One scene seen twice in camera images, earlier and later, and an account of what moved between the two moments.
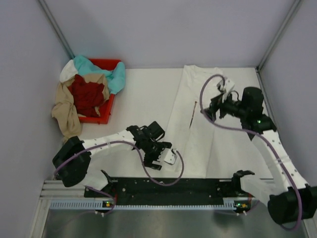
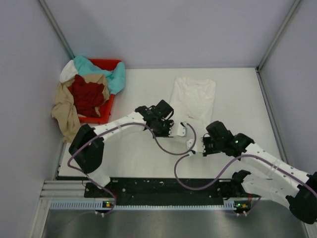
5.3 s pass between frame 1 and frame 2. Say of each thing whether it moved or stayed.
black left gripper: moved
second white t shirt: stayed
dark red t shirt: stayed
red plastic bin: stayed
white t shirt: moved
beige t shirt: stayed
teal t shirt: stayed
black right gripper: moved
